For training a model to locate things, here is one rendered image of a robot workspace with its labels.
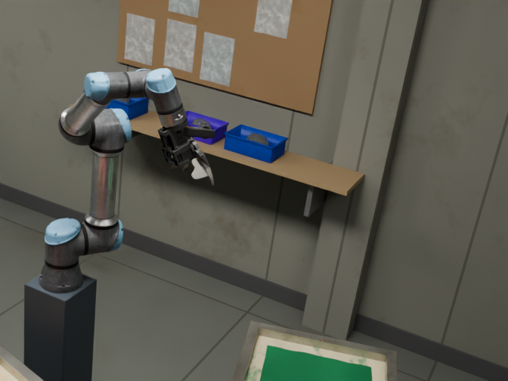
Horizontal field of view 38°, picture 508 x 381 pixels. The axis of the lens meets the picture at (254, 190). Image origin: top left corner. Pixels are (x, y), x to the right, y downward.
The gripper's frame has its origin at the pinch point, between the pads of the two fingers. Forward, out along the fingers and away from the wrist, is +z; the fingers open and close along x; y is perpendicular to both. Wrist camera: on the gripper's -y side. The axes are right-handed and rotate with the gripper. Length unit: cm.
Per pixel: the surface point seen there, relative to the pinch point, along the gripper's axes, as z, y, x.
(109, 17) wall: 18, -111, -269
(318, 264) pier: 169, -121, -125
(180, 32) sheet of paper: 31, -130, -219
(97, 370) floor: 160, 20, -154
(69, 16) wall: 14, -97, -299
